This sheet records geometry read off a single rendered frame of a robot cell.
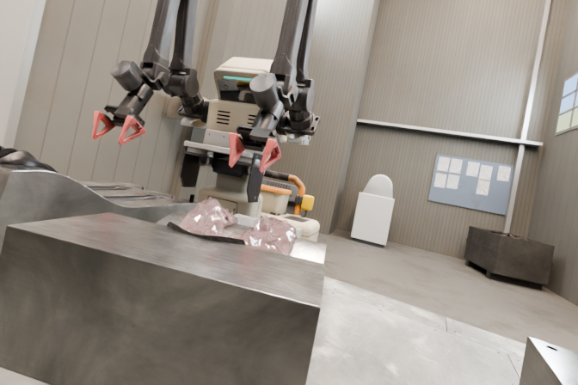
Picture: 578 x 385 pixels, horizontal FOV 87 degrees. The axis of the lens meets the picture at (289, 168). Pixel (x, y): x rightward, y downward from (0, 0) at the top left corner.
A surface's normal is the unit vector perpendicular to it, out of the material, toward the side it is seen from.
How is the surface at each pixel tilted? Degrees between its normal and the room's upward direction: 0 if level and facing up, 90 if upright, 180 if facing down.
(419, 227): 90
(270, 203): 92
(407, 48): 90
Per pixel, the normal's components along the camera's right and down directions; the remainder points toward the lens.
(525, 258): -0.11, -0.04
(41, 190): 0.88, 0.17
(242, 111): -0.32, 0.05
